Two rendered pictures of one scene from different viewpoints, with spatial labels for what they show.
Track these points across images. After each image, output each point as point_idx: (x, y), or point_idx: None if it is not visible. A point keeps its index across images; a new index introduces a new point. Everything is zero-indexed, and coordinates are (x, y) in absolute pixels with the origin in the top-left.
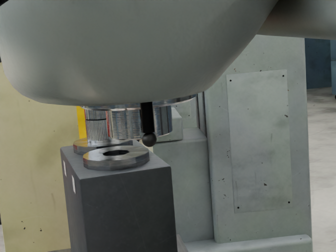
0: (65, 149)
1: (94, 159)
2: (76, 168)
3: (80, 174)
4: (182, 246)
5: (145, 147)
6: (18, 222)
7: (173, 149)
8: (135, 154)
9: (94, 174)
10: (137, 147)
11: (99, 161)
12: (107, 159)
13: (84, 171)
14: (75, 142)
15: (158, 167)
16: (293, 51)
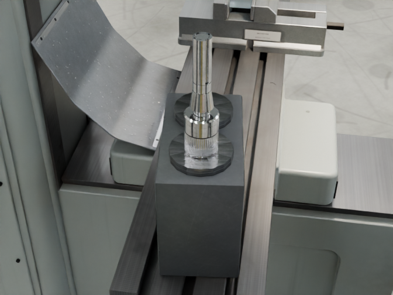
0: (239, 172)
1: (224, 100)
2: (240, 115)
3: (238, 100)
4: (123, 259)
5: (175, 109)
6: None
7: None
8: (189, 98)
9: (228, 97)
10: (180, 113)
11: (222, 95)
12: (216, 95)
13: (234, 106)
14: (230, 153)
15: (177, 93)
16: None
